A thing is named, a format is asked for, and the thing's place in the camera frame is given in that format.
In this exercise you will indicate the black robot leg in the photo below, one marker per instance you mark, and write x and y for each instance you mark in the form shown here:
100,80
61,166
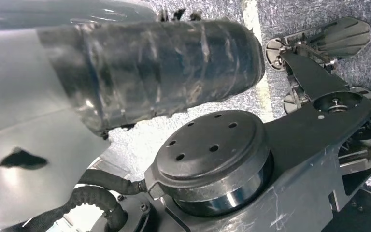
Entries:
211,153

